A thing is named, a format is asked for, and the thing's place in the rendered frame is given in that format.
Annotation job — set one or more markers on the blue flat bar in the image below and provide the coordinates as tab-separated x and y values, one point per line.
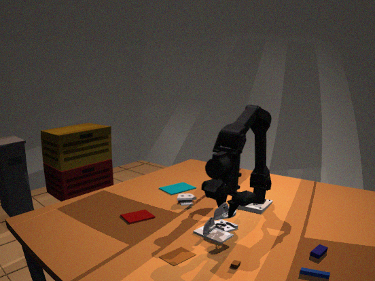
315	273

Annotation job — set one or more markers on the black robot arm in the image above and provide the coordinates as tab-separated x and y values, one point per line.
227	160

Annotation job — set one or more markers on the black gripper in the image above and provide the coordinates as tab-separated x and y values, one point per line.
238	198

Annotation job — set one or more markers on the red flat rectangular plate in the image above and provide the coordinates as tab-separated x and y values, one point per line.
137	216

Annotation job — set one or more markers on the blue rectangular block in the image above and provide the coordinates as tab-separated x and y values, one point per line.
318	251

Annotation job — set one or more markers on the teal flat rectangular plate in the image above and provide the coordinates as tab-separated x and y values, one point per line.
177	188

